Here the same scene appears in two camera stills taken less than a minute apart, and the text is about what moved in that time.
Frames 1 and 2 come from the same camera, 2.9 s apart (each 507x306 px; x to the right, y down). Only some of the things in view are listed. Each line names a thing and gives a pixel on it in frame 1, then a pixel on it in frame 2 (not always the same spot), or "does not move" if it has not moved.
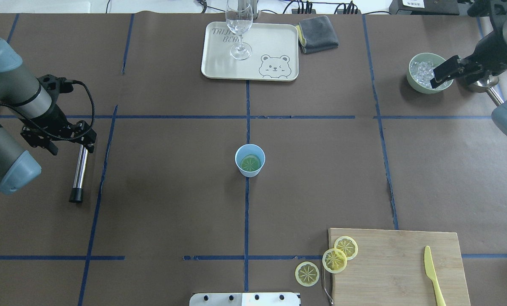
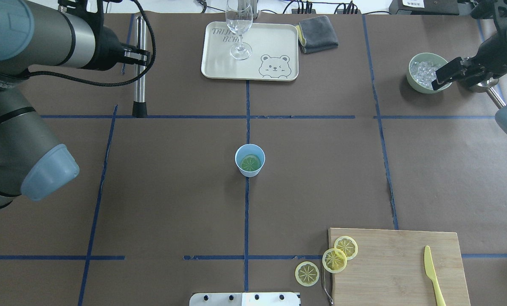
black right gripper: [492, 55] does not move
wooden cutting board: [389, 269] does not move
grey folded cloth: [316, 34] does not move
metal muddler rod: [76, 194] to [139, 109]
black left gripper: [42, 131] to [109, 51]
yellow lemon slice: [250, 163] does not move
